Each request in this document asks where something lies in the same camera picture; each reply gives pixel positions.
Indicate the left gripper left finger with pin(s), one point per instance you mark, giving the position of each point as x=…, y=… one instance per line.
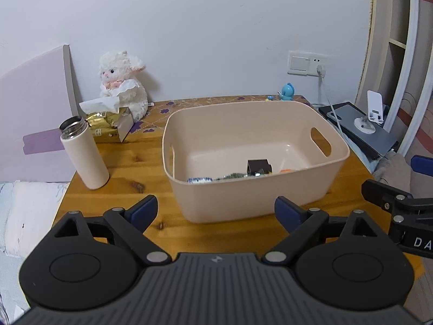
x=125, y=228

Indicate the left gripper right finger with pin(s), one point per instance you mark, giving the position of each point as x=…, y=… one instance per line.
x=307, y=229

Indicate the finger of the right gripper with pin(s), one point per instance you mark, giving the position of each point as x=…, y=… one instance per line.
x=395, y=201
x=422, y=165

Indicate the dark brown square box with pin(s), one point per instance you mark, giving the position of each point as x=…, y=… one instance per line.
x=258, y=167

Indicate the blue white tissue pack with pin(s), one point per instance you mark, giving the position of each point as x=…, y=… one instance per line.
x=199, y=180

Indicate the beige grey blanket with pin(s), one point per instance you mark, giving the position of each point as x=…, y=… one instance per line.
x=393, y=170

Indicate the grey laptop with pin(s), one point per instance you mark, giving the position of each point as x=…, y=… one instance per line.
x=375, y=145

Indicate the white phone stand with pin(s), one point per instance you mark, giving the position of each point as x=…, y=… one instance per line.
x=374, y=114

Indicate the green glitter scrunchie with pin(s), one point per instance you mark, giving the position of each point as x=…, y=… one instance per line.
x=233, y=176

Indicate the beige plastic storage bin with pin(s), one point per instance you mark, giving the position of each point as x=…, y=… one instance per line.
x=304, y=150

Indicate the gold tissue box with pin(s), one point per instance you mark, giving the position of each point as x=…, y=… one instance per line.
x=109, y=122

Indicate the cream thermos bottle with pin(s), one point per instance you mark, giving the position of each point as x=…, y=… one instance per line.
x=82, y=150

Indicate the blue bird figurine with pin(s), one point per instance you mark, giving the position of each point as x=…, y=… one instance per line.
x=287, y=92

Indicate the lilac headboard panel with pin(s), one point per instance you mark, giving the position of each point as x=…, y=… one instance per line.
x=36, y=97

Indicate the white plush lamb toy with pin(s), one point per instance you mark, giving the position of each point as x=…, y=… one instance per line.
x=117, y=72

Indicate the white wall switch socket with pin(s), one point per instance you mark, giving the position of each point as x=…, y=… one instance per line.
x=304, y=63

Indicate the white wardrobe shelf frame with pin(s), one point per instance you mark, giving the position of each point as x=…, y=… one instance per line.
x=399, y=66

